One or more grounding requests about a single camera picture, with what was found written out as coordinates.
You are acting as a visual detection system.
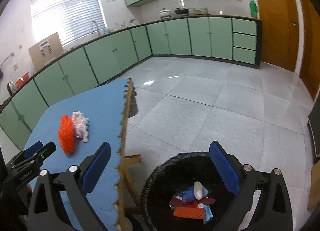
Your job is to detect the orange mesh bag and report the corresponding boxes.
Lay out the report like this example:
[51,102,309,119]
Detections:
[57,115,75,155]

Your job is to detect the pink white wrapper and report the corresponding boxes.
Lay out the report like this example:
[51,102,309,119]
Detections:
[71,111,89,143]

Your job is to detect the light blue snack packet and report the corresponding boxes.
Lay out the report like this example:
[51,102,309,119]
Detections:
[198,203,213,224]

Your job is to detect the red cylindrical can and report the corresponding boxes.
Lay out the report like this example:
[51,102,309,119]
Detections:
[173,207,205,220]

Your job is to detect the blue plastic bag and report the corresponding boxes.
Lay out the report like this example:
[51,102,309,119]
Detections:
[176,186,196,202]

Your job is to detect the dark red cloth pad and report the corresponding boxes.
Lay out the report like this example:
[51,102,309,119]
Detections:
[169,196,197,208]

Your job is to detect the dark red sponge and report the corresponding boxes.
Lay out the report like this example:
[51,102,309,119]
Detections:
[198,197,216,205]

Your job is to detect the black trash bin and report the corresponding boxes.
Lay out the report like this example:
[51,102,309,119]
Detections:
[140,151,256,231]

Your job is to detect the green lower kitchen cabinets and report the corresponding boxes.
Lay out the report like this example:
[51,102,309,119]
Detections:
[1,15,262,149]

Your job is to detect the electric kettle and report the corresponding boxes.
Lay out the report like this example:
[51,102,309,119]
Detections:
[7,82,18,96]

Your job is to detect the orange basin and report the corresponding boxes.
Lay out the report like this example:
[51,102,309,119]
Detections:
[15,72,29,89]

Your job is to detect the blue foam table mat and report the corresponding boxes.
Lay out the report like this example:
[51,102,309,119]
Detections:
[24,79,127,230]

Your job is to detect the brown cardboard box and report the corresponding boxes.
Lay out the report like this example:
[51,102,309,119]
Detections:
[28,32,64,71]

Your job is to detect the black glass cabinet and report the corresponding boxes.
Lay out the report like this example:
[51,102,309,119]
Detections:
[308,103,320,164]

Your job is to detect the sink faucet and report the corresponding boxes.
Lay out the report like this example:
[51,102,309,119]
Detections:
[91,20,100,35]

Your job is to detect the window with white blinds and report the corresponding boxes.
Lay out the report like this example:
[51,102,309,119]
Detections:
[30,0,107,46]

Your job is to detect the white cooking pot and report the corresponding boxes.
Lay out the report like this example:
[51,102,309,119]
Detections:
[159,8,172,20]

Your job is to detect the black wok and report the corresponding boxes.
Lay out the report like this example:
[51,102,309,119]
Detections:
[174,8,189,17]

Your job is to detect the green bottle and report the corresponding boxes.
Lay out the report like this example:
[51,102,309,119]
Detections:
[249,0,258,19]

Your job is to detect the wall towel rail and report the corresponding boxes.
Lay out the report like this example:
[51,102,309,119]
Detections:
[0,52,15,66]

